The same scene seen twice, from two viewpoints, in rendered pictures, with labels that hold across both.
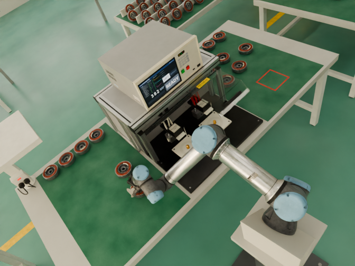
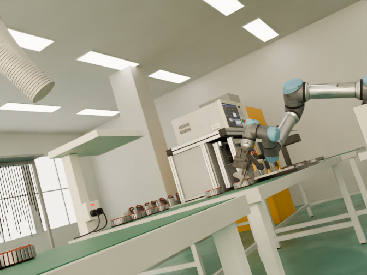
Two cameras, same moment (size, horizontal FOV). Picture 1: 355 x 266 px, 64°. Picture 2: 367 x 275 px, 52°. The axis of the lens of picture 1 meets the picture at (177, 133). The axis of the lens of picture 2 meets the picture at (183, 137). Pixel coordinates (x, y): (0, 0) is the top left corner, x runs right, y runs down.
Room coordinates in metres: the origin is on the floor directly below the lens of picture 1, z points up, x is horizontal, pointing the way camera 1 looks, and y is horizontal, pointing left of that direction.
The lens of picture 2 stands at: (-0.56, 1.70, 0.78)
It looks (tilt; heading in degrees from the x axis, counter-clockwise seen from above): 9 degrees up; 324
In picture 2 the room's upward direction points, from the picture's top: 17 degrees counter-clockwise
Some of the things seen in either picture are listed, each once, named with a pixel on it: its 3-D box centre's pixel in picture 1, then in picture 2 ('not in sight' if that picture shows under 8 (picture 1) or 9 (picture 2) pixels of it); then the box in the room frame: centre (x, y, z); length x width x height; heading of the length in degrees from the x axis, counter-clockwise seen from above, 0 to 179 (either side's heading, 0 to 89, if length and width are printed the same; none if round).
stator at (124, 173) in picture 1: (123, 169); (214, 192); (1.11, 0.40, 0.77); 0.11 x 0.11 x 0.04
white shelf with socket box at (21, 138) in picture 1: (25, 165); (108, 182); (1.25, 0.93, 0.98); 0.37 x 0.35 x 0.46; 115
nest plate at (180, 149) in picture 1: (188, 148); (269, 173); (1.07, -0.03, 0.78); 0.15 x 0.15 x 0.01; 25
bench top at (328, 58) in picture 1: (178, 123); (243, 190); (1.34, -0.03, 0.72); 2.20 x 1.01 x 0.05; 115
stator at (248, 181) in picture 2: (140, 188); (243, 183); (0.93, 0.33, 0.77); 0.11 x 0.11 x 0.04
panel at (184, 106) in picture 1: (170, 103); (233, 162); (1.35, -0.03, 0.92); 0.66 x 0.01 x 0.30; 115
